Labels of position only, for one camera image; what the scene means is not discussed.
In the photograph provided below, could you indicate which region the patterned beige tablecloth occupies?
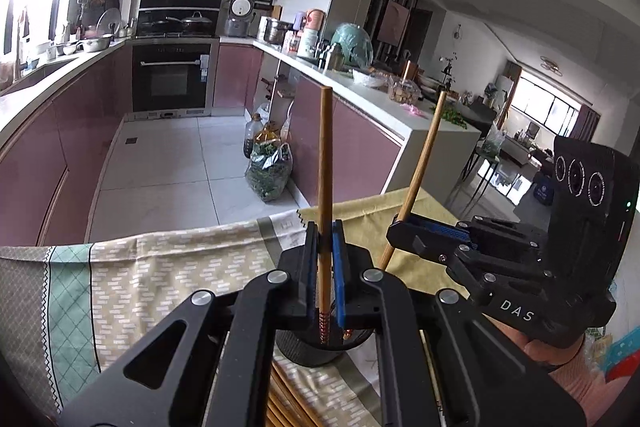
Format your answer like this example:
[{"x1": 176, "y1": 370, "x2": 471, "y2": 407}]
[{"x1": 1, "y1": 190, "x2": 468, "y2": 426}]

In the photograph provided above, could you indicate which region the wooden chopstick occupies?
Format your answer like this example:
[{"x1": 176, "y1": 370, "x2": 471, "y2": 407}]
[
  {"x1": 374, "y1": 94, "x2": 445, "y2": 271},
  {"x1": 268, "y1": 386, "x2": 300, "y2": 427},
  {"x1": 271, "y1": 361, "x2": 323, "y2": 427}
]

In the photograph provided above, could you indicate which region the black mesh utensil cup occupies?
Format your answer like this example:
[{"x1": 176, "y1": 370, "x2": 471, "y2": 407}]
[{"x1": 276, "y1": 331, "x2": 372, "y2": 367}]

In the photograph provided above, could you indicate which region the kitchen faucet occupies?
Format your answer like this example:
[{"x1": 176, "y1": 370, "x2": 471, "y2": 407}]
[{"x1": 14, "y1": 8, "x2": 30, "y2": 81}]

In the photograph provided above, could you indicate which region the steel stock pot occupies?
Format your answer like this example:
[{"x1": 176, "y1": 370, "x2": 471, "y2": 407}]
[{"x1": 262, "y1": 17, "x2": 293, "y2": 46}]

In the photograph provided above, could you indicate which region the black wok on stove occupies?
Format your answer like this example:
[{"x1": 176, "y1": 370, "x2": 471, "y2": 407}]
[{"x1": 165, "y1": 11, "x2": 215, "y2": 35}]

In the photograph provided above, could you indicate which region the pink thermos jug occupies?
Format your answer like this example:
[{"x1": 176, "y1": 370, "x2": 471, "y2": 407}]
[{"x1": 297, "y1": 9, "x2": 326, "y2": 58}]

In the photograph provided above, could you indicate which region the oil bottle on floor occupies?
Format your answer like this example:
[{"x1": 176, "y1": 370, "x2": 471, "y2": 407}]
[{"x1": 243, "y1": 113, "x2": 264, "y2": 158}]

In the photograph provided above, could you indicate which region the plastic bag of greens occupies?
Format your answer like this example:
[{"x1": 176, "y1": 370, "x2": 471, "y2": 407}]
[{"x1": 245, "y1": 139, "x2": 293, "y2": 202}]

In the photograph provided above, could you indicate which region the teal food cover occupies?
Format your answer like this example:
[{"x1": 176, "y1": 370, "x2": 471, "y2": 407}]
[{"x1": 331, "y1": 23, "x2": 373, "y2": 69}]

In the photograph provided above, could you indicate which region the wooden chopstick lone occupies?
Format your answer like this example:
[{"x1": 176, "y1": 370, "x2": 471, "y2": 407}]
[{"x1": 317, "y1": 87, "x2": 333, "y2": 345}]

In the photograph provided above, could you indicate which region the person right hand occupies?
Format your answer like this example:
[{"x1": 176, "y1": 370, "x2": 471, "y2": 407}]
[{"x1": 491, "y1": 319, "x2": 605, "y2": 410}]

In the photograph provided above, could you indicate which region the black camera box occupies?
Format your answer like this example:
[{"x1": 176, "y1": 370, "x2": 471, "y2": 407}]
[{"x1": 547, "y1": 136, "x2": 639, "y2": 300}]

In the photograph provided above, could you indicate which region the black built-in oven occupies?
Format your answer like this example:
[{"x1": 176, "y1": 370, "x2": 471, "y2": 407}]
[{"x1": 131, "y1": 42, "x2": 219, "y2": 113}]

